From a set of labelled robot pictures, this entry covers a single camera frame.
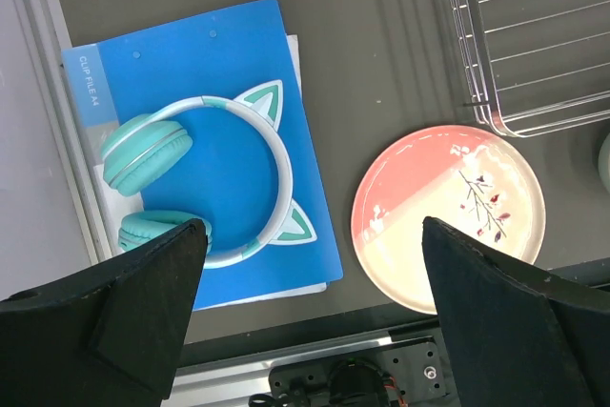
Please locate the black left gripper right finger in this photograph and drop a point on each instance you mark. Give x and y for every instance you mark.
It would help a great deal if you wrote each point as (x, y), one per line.
(515, 335)

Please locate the pink and cream plate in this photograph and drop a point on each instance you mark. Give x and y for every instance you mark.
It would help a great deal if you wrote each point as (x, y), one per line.
(471, 179)

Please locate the pale green ceramic bowl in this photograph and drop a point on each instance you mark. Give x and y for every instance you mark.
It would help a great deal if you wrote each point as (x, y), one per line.
(604, 162)

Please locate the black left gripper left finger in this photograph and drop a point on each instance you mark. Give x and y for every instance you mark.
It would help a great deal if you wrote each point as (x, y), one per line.
(110, 335)

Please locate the metal wire dish rack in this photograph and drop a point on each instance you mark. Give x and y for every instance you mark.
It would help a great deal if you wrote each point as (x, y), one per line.
(534, 67)

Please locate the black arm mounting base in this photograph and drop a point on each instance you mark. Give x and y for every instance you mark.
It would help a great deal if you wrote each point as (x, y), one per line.
(399, 374)

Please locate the teal cat-ear headphones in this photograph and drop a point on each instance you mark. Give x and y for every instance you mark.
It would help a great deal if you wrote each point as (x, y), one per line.
(144, 148)

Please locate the blue clip file folder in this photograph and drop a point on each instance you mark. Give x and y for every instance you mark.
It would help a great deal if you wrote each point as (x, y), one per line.
(227, 178)

